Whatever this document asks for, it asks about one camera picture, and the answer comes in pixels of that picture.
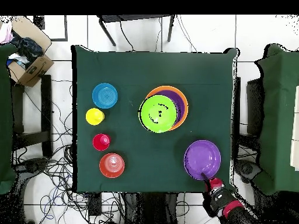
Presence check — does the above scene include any purple plastic bowl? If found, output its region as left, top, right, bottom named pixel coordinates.
left=183, top=139, right=222, bottom=181
left=155, top=89, right=187, bottom=125

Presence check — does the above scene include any green plastic bowl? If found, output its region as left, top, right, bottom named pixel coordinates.
left=138, top=94, right=179, bottom=134

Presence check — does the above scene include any grey round floor foot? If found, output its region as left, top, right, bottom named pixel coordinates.
left=234, top=159, right=262, bottom=184

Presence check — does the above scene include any large orange plastic bowl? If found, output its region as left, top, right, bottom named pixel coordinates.
left=145, top=85, right=189, bottom=131

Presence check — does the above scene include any black stand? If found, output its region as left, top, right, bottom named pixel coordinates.
left=246, top=78, right=266, bottom=137

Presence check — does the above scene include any white panel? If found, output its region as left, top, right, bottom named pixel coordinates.
left=290, top=85, right=299, bottom=172

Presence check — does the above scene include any small red-orange plastic bowl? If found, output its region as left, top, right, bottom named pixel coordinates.
left=99, top=152, right=126, bottom=179

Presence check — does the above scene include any green cloth covered table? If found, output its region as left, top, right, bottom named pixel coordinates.
left=0, top=43, right=19, bottom=195
left=253, top=43, right=299, bottom=196

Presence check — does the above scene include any red plastic cup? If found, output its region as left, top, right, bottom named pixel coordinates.
left=92, top=133, right=111, bottom=152

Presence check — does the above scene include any black power brick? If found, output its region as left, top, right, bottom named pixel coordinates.
left=88, top=192, right=103, bottom=216

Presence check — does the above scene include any dark green tablecloth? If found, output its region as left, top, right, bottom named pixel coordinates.
left=71, top=44, right=240, bottom=194

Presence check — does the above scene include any yellow plastic cup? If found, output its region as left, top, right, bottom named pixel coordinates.
left=85, top=107, right=105, bottom=126

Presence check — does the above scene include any blue plastic bowl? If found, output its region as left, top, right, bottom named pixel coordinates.
left=92, top=82, right=119, bottom=110

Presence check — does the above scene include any black floor device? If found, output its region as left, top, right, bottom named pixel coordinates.
left=13, top=157, right=50, bottom=174

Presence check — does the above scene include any cardboard box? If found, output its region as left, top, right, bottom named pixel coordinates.
left=6, top=15, right=55, bottom=88

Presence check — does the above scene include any pile of clothes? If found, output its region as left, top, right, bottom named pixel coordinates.
left=0, top=22, right=45, bottom=69

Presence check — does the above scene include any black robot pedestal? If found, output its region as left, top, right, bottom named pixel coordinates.
left=121, top=192, right=179, bottom=224

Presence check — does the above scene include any tangle of floor cables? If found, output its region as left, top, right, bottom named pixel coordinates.
left=11, top=76, right=124, bottom=224

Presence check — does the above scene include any black metal frame table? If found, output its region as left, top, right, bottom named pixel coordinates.
left=96, top=14, right=176, bottom=47

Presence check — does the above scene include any black floor frame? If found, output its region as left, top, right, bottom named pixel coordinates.
left=33, top=15, right=68, bottom=42

